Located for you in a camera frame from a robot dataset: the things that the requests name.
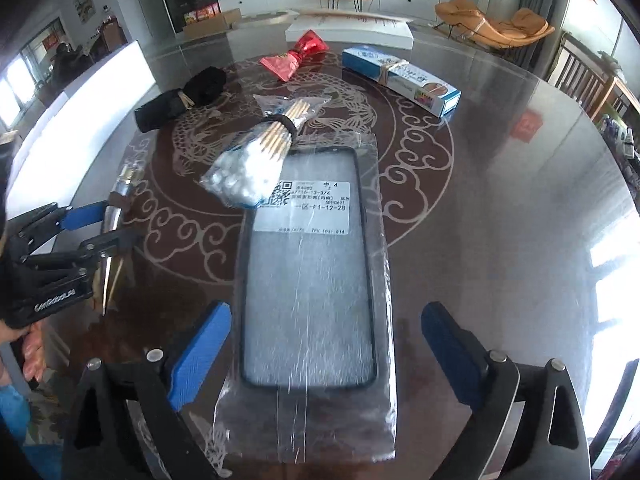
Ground dark wooden chair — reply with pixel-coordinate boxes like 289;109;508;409
552;32;613;121

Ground orange lounge chair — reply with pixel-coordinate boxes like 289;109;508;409
432;0;557;53

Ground wooden side table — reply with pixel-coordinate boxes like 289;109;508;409
592;72;640;126

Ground person's left hand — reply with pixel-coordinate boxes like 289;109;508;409
22;322;53;391

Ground cotton swabs pack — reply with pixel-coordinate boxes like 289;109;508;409
200;94;332;209

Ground red foil packet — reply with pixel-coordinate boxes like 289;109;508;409
259;30;330;82

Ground orange snack boxes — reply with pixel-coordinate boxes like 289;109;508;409
185;2;221;25

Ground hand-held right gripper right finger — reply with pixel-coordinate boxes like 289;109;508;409
421;301;591;480

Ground small black velvet pouch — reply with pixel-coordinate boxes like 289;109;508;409
134;66;227;134

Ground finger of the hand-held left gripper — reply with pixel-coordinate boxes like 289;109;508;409
20;226;142;283
10;201;110;261

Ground flat white box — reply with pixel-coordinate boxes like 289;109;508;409
285;14;415;51

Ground brown dining chair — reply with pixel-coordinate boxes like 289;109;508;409
90;20;128;63

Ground blue and white box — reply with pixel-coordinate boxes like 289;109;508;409
341;45;462;118

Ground cardboard box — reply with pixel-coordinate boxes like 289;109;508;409
182;7;243;36

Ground phone case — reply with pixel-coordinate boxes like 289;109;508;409
212;132;401;463

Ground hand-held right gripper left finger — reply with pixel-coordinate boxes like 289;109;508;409
72;301;233;480

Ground beige oval tray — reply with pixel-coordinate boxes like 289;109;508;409
232;9;301;30

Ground large white box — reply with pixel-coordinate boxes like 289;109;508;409
9;40;157;206

